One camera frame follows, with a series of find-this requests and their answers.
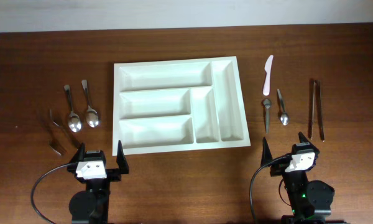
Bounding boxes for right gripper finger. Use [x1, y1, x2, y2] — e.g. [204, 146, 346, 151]
[298, 132, 311, 145]
[260, 137, 273, 167]

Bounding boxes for small teaspoon bowl down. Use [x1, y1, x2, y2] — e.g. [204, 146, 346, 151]
[277, 89, 290, 126]

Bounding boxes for large spoon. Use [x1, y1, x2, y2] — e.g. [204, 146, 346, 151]
[63, 85, 82, 133]
[81, 80, 99, 128]

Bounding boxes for small teaspoon bowl up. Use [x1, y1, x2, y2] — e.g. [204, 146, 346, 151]
[262, 98, 272, 134]

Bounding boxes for metal tongs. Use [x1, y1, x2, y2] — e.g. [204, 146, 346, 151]
[308, 80, 325, 142]

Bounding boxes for pink plastic knife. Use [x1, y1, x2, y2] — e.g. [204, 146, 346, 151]
[262, 55, 274, 96]

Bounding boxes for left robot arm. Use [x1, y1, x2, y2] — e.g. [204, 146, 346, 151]
[67, 141, 129, 224]

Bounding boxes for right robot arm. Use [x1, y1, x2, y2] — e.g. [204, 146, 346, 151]
[260, 132, 335, 223]

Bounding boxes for metal fork lower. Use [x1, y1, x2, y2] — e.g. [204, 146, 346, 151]
[49, 140, 66, 156]

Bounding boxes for metal fork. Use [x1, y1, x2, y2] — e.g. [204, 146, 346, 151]
[49, 109, 80, 149]
[49, 140, 66, 156]

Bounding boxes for metal fork upper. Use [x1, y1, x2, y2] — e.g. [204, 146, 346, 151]
[49, 109, 80, 149]

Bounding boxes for white plastic cutlery tray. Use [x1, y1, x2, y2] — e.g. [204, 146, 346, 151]
[113, 56, 251, 155]

